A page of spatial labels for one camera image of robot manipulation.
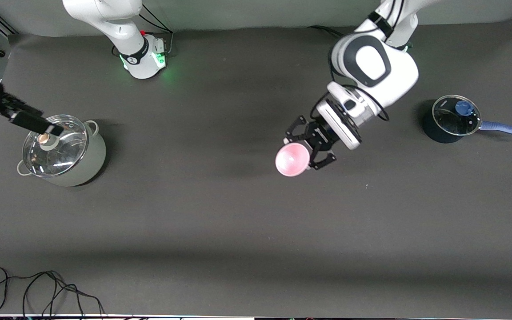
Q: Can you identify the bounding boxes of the pink plastic cup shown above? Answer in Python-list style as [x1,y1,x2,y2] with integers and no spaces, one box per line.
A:
[275,142,310,177]

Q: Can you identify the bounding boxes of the glass lid with copper knob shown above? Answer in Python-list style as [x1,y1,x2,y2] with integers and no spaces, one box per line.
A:
[22,115,88,177]

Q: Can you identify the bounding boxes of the grey-green cooking pot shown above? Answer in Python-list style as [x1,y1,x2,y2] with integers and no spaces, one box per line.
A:
[17,115,107,187]

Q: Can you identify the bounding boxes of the dark grey table mat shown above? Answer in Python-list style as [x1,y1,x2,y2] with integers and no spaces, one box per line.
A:
[0,16,512,317]

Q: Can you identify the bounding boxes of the dark blue saucepan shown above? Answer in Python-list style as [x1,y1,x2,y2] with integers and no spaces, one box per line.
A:
[422,95,512,144]

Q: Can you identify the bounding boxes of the glass lid with blue knob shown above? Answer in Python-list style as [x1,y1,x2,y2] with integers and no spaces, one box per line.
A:
[432,95,482,136]

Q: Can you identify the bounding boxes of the black left arm base cables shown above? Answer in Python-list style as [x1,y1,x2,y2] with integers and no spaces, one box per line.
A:
[307,25,344,39]

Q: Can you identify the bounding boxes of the black arm base cables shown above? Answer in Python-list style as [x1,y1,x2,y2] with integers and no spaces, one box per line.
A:
[112,4,174,56]
[307,25,344,39]

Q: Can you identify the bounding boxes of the black right arm base cables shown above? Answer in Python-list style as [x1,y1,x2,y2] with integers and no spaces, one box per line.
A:
[112,4,174,56]

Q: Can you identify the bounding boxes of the thin black loose cable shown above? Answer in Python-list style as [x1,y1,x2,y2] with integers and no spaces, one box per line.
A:
[0,267,105,319]

